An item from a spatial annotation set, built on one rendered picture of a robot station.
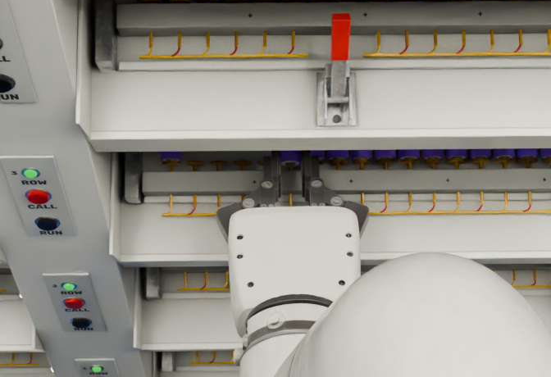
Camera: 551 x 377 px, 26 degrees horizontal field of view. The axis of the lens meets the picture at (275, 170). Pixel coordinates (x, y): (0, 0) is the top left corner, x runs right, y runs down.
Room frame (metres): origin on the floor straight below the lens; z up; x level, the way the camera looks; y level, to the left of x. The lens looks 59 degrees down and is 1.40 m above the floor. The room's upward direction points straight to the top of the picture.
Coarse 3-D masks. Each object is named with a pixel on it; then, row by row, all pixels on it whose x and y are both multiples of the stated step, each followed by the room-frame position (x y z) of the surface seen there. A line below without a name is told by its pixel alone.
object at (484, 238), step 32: (128, 160) 0.53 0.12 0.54; (160, 160) 0.55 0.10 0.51; (192, 160) 0.55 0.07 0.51; (224, 160) 0.55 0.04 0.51; (256, 160) 0.55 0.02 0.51; (352, 160) 0.55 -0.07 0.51; (128, 192) 0.51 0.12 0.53; (128, 224) 0.50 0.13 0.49; (160, 224) 0.50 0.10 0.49; (192, 224) 0.50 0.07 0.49; (384, 224) 0.50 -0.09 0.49; (416, 224) 0.50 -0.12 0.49; (448, 224) 0.50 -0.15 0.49; (480, 224) 0.50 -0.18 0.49; (512, 224) 0.50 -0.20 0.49; (544, 224) 0.50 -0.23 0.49; (128, 256) 0.47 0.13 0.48; (160, 256) 0.47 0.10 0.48; (192, 256) 0.47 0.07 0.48; (224, 256) 0.47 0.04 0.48; (384, 256) 0.47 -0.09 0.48; (480, 256) 0.47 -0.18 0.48; (512, 256) 0.47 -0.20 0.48; (544, 256) 0.47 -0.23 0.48
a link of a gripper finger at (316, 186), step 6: (312, 180) 0.49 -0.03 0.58; (318, 180) 0.49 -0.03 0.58; (312, 186) 0.48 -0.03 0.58; (318, 186) 0.48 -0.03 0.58; (324, 186) 0.48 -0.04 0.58; (312, 192) 0.48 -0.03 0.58; (318, 192) 0.48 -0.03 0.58; (324, 192) 0.48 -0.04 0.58; (312, 198) 0.47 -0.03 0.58; (318, 198) 0.47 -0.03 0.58; (324, 198) 0.47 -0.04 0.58; (312, 204) 0.46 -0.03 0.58; (318, 204) 0.46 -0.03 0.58; (324, 204) 0.46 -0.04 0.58
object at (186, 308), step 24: (480, 264) 0.53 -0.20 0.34; (504, 264) 0.53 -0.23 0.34; (528, 264) 0.53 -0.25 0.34; (144, 288) 0.52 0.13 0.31; (168, 288) 0.52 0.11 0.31; (192, 288) 0.52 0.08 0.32; (216, 288) 0.52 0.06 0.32; (528, 288) 0.52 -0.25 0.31; (144, 312) 0.50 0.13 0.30; (168, 312) 0.50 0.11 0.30; (192, 312) 0.50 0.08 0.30; (216, 312) 0.50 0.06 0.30; (144, 336) 0.48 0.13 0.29; (168, 336) 0.48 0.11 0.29; (192, 336) 0.48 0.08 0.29; (216, 336) 0.48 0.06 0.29
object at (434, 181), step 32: (160, 192) 0.51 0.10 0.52; (192, 192) 0.51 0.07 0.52; (224, 192) 0.51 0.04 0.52; (288, 192) 0.51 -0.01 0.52; (352, 192) 0.51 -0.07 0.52; (384, 192) 0.51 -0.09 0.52; (416, 192) 0.52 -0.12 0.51; (448, 192) 0.52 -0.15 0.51; (480, 192) 0.52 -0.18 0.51; (512, 192) 0.52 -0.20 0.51; (544, 192) 0.52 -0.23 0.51
